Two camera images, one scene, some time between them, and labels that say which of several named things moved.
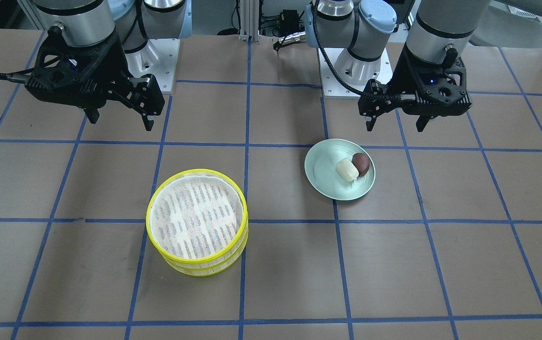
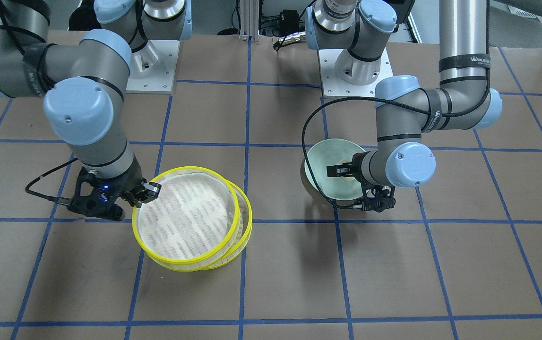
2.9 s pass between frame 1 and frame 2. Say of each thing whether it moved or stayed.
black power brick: stayed
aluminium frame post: stayed
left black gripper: moved
